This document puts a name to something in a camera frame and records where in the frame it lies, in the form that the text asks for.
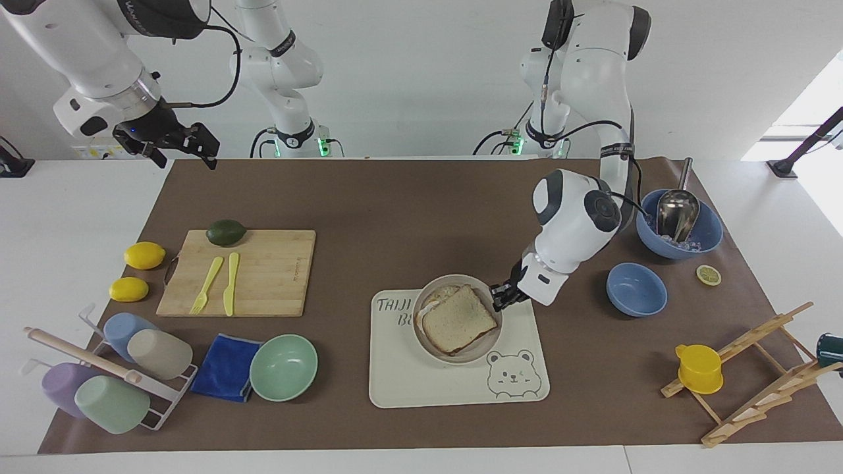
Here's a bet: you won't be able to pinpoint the large blue bowl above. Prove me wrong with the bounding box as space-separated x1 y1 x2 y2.
635 188 724 261

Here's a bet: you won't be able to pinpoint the black cable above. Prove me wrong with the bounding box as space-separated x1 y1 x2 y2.
248 128 277 159
161 25 242 110
471 129 511 157
537 36 555 132
609 191 654 219

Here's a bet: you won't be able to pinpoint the large yellow lemon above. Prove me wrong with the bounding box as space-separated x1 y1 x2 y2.
124 242 167 271

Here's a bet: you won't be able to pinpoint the cream bear placemat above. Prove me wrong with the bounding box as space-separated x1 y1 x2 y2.
368 288 551 409

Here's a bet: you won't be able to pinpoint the toasted bread slice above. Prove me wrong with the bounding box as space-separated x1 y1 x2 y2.
421 284 499 357

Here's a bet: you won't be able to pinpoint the white wire cup rack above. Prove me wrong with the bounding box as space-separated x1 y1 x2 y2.
18 303 199 433

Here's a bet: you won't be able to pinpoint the yellow-green plastic knife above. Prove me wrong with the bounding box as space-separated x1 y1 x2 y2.
222 252 241 317

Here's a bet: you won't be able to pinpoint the wooden cutting board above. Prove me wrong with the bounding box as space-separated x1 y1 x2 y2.
156 229 317 319

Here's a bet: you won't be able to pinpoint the beige round plate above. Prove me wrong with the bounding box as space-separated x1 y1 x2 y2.
412 273 504 365

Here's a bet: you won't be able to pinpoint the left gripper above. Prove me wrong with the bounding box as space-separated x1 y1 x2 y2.
489 260 531 312

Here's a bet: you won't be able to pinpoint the small yellow lemon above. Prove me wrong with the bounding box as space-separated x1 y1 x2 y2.
109 276 150 303

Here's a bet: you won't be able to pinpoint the mint green cup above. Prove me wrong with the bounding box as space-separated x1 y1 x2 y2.
74 375 151 436

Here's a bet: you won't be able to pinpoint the yellow cup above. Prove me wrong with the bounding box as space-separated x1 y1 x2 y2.
674 343 724 396

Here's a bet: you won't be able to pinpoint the dark green cup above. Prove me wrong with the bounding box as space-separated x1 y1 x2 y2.
817 332 843 371

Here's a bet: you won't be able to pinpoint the green avocado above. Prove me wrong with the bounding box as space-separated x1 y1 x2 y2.
205 219 248 248

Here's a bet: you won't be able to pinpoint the metal scoop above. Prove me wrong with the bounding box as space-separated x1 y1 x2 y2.
656 157 701 244

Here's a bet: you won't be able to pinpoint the light blue cup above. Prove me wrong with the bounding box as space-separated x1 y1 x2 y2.
103 312 159 363

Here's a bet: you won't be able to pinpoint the small blue bowl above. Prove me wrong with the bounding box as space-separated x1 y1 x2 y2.
605 262 668 319

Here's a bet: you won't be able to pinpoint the black stand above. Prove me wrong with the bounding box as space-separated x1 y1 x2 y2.
767 105 843 179
0 135 36 178

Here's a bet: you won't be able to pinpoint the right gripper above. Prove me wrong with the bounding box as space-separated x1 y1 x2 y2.
113 97 221 171

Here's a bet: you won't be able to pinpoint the yellow-green plastic fork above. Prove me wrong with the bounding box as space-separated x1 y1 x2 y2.
189 256 225 315

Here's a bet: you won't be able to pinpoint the mint green bowl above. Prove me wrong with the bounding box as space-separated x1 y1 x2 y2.
249 334 319 403

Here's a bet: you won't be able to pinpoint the ice cubes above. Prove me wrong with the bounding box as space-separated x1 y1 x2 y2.
647 214 704 255

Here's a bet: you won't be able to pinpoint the bread slice with filling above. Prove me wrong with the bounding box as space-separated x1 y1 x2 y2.
415 284 463 323

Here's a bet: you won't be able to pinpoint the wooden folding rack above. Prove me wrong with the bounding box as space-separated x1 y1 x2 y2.
661 301 843 449

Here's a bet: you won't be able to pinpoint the blue cloth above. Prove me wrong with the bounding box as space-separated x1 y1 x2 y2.
190 333 265 404

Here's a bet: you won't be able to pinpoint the purple cup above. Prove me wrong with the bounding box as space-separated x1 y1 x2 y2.
41 362 101 420

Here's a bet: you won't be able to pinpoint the beige cup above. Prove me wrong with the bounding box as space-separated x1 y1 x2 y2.
126 329 194 381

